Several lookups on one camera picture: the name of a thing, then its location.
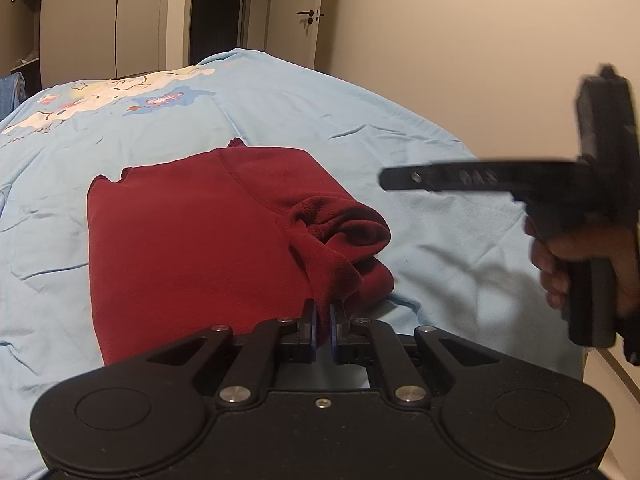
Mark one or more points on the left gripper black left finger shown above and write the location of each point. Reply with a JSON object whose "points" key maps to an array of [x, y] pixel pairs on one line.
{"points": [[298, 341]]}

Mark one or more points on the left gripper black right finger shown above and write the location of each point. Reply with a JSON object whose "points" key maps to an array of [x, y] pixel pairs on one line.
{"points": [[350, 343]]}

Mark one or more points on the dark red sweater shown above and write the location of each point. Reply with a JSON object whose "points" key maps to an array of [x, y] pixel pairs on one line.
{"points": [[234, 236]]}

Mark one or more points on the person's right hand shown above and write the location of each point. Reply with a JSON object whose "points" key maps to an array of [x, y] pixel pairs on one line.
{"points": [[596, 240]]}

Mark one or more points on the light blue cartoon bed sheet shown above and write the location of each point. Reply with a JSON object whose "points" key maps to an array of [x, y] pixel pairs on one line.
{"points": [[460, 261]]}

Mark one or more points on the blue garment on chair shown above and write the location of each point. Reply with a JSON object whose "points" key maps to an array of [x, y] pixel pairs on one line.
{"points": [[12, 93]]}

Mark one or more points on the grey built-in wardrobe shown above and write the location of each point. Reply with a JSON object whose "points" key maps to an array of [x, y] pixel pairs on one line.
{"points": [[94, 39]]}

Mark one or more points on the white door with handle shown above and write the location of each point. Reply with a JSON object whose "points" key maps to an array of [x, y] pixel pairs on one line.
{"points": [[292, 30]]}

